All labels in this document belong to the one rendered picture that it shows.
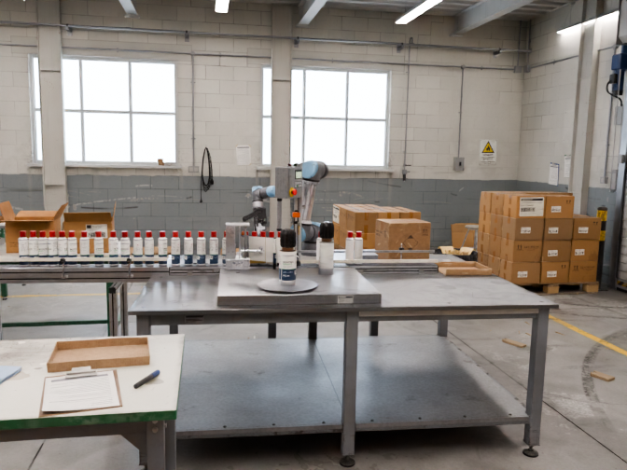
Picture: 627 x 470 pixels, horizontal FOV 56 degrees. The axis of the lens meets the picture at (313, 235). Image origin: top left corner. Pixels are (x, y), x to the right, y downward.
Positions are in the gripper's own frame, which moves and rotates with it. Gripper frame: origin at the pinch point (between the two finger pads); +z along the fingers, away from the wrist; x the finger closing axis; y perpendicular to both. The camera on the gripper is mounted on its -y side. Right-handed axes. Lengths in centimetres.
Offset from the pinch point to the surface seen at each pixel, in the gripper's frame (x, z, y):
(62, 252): -36, 13, -118
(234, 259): -57, 23, -21
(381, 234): -26, 4, 81
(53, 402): -203, 84, -91
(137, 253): -40, 15, -76
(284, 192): -56, -17, 10
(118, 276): -37, 28, -87
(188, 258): -41, 20, -47
